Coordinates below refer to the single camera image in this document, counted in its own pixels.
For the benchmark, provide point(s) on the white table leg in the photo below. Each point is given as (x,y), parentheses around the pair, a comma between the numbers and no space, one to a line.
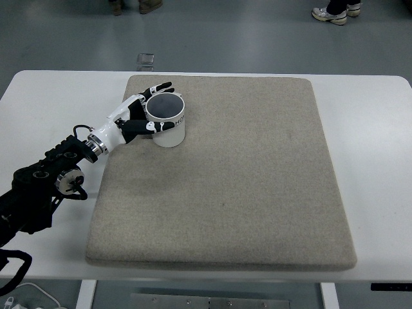
(86,294)
(329,297)

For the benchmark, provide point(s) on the person's brown boot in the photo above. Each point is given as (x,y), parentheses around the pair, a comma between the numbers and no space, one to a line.
(149,5)
(117,8)

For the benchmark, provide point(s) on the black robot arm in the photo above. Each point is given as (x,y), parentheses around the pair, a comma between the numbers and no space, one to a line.
(32,186)

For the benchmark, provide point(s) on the grey metal plate with screws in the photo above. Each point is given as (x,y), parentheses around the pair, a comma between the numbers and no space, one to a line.
(209,302)

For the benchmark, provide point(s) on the white ribbed cup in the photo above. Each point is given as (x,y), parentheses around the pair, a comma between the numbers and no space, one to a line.
(170,136)

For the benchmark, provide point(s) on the black table control panel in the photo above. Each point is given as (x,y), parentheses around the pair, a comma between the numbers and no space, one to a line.
(391,286)

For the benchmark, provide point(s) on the person's white sneaker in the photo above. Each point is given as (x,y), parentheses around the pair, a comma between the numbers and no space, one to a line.
(353,10)
(328,14)

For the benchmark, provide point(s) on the small clear plastic box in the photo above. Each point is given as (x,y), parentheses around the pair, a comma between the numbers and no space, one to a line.
(145,61)

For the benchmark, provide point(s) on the beige felt mat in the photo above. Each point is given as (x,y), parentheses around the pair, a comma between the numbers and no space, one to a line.
(225,193)

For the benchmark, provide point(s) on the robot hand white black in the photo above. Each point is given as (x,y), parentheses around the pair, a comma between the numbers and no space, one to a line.
(112,133)

